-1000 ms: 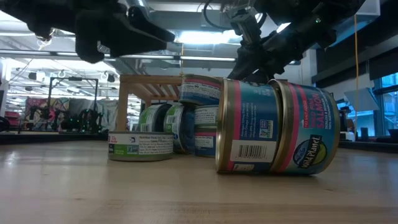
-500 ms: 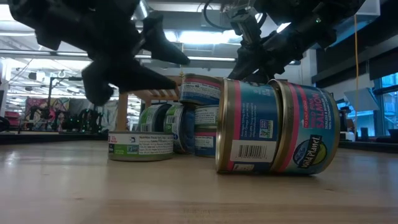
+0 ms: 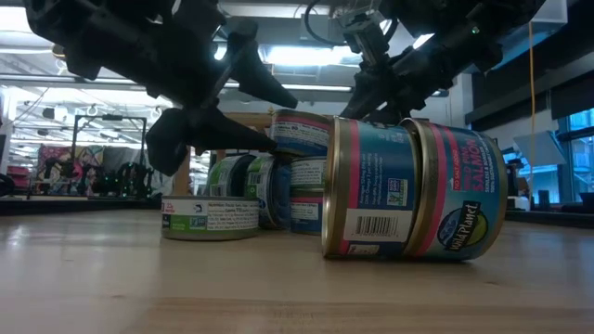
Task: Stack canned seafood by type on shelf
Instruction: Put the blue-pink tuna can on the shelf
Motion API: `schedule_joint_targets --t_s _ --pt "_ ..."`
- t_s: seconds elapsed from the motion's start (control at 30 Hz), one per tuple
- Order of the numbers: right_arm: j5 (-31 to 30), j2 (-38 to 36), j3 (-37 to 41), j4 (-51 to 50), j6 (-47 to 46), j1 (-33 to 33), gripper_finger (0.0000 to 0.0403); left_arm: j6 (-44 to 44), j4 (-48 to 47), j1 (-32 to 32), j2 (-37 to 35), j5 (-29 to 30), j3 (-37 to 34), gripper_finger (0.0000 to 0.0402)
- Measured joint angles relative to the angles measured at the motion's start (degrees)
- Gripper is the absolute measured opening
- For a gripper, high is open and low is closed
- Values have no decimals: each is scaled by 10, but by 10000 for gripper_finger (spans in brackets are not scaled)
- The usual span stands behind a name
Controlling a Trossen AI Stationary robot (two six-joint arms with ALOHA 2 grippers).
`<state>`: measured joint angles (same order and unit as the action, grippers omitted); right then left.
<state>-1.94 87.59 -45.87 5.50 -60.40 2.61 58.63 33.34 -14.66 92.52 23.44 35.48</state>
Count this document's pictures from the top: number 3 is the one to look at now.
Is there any blue lit window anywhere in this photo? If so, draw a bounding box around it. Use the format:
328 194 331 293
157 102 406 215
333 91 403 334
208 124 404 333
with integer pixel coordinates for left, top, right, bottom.
555 108 594 205

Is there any white angled panel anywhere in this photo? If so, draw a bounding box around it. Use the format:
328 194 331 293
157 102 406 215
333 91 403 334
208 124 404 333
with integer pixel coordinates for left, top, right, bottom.
511 130 568 168

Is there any colourful patterned cloth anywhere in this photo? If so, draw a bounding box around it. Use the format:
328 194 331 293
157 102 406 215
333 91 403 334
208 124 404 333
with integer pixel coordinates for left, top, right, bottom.
36 144 106 195

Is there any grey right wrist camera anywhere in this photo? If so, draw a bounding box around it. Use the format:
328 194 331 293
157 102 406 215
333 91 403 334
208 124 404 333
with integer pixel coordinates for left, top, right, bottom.
342 7 390 67

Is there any black metal frame rig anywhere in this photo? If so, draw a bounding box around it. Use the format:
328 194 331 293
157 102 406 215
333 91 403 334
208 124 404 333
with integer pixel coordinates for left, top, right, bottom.
71 113 149 199

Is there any wooden slatted shelf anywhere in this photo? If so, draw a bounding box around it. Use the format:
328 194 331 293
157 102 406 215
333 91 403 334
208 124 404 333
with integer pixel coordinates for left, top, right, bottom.
172 109 335 197

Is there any red storage box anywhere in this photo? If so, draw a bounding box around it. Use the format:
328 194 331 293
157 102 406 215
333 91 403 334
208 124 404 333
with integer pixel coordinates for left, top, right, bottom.
6 165 32 190

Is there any small white box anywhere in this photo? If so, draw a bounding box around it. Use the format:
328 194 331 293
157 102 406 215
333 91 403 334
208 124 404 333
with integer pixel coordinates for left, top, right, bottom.
505 194 531 212

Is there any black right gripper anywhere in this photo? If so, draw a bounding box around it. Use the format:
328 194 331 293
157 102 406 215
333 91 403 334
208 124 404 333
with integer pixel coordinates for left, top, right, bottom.
340 0 498 127

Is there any long white ceiling light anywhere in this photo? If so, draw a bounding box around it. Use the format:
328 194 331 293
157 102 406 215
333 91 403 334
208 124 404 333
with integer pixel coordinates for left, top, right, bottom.
0 72 450 97

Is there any white rectangular ceiling duct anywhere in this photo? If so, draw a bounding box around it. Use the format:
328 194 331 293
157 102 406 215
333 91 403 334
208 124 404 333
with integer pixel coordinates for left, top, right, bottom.
491 0 570 71

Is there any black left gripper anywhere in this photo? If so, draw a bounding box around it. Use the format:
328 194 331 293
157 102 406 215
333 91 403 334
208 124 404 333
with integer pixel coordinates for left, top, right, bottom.
87 0 300 177

